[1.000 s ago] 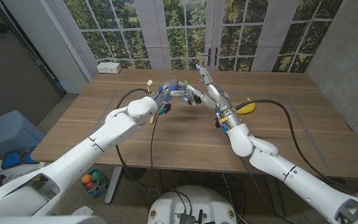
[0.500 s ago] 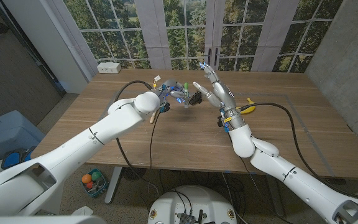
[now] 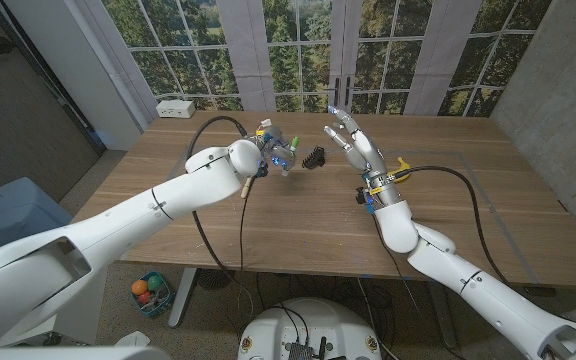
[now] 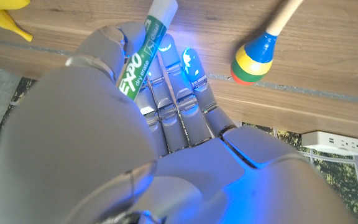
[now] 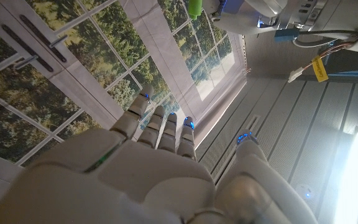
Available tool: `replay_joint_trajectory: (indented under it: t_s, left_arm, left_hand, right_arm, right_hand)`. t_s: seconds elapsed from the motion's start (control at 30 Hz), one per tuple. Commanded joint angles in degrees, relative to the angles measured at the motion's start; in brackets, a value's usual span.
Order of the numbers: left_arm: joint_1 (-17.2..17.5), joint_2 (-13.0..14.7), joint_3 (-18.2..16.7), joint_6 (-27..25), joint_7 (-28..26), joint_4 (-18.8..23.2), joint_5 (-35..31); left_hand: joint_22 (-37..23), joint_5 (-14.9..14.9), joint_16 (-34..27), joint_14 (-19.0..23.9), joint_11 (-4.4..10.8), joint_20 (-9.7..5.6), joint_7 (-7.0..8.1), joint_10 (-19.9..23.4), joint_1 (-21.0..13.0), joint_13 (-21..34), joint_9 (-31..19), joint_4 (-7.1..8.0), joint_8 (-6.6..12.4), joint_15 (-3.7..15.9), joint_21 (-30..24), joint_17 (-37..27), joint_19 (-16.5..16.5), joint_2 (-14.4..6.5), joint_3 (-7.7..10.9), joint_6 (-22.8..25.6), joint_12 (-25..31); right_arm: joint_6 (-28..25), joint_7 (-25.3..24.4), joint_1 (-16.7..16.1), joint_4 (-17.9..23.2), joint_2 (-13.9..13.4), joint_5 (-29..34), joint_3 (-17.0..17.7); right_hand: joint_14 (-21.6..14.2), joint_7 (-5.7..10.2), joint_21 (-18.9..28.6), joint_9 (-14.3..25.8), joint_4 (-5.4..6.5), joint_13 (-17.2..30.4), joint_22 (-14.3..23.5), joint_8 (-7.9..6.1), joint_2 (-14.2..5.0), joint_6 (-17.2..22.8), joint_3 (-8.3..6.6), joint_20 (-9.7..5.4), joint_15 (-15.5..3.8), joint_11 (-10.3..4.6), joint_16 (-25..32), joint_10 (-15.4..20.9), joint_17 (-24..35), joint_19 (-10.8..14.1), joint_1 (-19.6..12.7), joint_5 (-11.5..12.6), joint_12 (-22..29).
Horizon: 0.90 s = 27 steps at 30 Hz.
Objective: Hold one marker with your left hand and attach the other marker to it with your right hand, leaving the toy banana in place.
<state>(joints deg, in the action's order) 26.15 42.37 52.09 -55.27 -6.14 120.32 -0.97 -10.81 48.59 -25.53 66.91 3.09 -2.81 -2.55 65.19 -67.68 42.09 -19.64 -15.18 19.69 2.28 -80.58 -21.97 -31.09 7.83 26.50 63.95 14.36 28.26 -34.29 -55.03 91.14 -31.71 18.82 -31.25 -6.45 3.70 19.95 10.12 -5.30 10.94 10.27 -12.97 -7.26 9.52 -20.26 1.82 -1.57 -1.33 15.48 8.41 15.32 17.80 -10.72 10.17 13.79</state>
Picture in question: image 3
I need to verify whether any black hair claw clip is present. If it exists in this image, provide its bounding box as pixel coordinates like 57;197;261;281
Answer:
301;145;327;170

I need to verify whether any blue grey storage bin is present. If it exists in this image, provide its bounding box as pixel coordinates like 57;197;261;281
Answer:
0;177;87;261

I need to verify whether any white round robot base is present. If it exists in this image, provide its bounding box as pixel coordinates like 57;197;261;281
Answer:
237;297;383;360

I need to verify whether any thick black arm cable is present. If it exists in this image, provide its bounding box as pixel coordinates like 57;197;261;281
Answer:
185;115;257;321
391;164;512;287

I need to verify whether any printed window forest backdrop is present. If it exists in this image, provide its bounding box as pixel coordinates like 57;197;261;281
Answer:
72;0;554;119

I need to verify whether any black round floor fan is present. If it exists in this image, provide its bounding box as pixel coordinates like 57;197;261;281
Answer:
195;268;238;292

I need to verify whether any white green chisel marker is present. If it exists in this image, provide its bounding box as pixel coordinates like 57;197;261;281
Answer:
280;144;298;178

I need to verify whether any thin black left wrist cable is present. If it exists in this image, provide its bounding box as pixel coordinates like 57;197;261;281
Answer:
237;176;252;306

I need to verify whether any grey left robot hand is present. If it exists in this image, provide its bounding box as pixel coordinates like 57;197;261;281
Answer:
252;124;299;177

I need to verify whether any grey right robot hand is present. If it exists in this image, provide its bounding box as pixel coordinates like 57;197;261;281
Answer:
322;105;404;210

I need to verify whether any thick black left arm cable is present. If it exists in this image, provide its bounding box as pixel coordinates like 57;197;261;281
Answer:
185;115;257;321

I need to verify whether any white robot torso edge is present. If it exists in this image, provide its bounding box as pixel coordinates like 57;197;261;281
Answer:
0;346;174;360

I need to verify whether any teal toy basket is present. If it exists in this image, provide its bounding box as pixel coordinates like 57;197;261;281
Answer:
130;271;175;318

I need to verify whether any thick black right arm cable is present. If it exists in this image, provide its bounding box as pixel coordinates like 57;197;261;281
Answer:
391;164;512;287

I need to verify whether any metal table leg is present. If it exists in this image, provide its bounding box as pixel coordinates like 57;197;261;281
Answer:
427;284;458;350
167;267;198;329

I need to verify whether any yellow toy banana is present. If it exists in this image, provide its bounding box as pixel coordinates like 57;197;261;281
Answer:
387;156;413;184

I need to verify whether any white power strip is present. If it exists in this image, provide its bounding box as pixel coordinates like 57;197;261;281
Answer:
155;99;197;120

